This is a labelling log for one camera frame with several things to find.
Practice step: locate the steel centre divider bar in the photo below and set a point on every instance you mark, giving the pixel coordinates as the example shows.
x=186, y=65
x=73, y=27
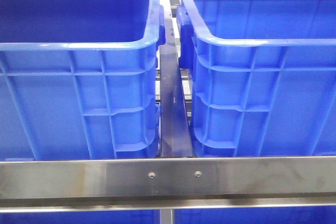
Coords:
x=175, y=136

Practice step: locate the blue plastic crate left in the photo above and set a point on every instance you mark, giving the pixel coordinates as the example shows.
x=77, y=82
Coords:
x=78, y=79

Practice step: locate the blue plastic crate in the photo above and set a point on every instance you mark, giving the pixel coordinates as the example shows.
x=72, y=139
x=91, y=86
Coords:
x=263, y=76
x=78, y=79

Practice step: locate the blue plastic crate right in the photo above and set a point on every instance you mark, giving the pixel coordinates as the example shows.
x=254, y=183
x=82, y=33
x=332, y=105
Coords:
x=263, y=76

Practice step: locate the blue crate lower left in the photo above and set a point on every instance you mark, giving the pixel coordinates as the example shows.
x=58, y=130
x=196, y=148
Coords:
x=126, y=216

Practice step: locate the blue crate lower right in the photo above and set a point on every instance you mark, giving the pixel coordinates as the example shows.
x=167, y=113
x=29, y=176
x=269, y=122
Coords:
x=314, y=214

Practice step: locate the steel vertical post below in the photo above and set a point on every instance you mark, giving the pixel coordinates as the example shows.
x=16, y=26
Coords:
x=166, y=216

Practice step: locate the stainless steel front rail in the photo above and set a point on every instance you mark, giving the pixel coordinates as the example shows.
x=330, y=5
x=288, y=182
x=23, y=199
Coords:
x=167, y=183

